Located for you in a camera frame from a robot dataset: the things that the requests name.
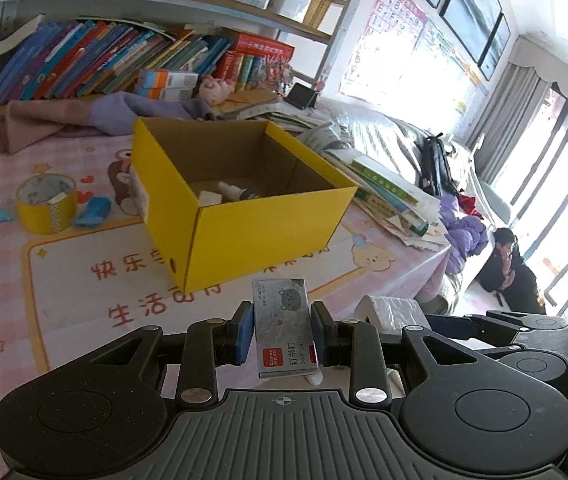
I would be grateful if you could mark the set of small upright books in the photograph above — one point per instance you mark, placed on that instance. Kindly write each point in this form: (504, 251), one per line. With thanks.
(239, 70)

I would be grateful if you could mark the grey curtain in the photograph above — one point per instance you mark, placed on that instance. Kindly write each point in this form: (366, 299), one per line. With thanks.
(508, 120)

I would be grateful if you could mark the thick red dictionary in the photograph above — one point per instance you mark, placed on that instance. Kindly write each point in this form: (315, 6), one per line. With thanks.
(264, 45)

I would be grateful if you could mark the white spray bottle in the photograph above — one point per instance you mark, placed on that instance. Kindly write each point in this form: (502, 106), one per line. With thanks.
(236, 191)

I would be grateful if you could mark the black framed window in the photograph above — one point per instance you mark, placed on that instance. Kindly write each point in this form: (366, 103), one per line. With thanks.
(463, 5)

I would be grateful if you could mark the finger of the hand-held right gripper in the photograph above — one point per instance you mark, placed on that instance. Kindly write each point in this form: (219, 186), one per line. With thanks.
(453, 326)

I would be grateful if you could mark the grey staples box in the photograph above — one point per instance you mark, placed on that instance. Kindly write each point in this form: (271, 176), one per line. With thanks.
(284, 320)

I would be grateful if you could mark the white tissue packet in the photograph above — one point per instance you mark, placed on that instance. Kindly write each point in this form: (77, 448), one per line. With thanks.
(388, 310)

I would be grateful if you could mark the row of colourful books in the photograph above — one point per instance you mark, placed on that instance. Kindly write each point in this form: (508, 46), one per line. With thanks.
(89, 60)

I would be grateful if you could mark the red cloth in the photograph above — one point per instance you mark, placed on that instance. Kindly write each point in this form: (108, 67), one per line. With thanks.
(469, 205)

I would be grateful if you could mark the pile of papers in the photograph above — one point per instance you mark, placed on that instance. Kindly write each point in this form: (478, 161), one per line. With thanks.
(403, 215)

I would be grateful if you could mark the white eraser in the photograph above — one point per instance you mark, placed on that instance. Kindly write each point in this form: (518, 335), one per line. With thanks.
(210, 198)

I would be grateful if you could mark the pink cloth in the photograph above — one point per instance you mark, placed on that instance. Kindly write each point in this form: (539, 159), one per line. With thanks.
(44, 120)

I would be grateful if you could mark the green white workbook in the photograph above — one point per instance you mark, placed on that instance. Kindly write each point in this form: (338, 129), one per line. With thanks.
(383, 180)

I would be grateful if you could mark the brown cardboard sheet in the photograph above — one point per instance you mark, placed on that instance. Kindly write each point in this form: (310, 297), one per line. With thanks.
(249, 97)

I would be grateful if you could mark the colourful paper ornaments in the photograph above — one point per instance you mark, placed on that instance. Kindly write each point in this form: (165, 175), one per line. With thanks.
(276, 72)

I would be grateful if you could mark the purple cloth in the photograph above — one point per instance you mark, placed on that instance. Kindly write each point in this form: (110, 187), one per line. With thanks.
(129, 112)

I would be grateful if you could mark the pink pig plush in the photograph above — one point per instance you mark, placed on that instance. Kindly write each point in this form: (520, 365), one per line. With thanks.
(214, 90)

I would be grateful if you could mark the white storage box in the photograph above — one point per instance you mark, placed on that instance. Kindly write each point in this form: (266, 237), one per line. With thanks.
(289, 2)

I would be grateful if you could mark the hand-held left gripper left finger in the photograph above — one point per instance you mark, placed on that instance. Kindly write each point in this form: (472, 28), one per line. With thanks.
(244, 335)

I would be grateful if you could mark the purple clothes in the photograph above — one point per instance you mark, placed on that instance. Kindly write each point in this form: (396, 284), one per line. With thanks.
(463, 240)

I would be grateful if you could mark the white shelf unit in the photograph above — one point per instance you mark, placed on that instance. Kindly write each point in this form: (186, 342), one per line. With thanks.
(114, 2)

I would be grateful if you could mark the yellow tape roll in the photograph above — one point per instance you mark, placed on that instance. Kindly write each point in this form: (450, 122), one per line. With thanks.
(44, 220)

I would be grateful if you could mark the black backpack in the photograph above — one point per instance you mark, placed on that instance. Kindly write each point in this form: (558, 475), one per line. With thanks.
(436, 165)

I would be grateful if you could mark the alphabet wall poster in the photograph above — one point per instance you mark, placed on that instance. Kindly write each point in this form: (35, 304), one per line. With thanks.
(388, 15)

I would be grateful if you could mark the black phone stand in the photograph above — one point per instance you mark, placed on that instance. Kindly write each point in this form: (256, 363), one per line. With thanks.
(301, 96)

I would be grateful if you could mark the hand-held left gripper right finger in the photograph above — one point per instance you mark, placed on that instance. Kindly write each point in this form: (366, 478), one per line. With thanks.
(318, 335)

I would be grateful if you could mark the yellow cardboard box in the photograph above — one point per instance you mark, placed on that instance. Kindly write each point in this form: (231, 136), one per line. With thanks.
(244, 240)

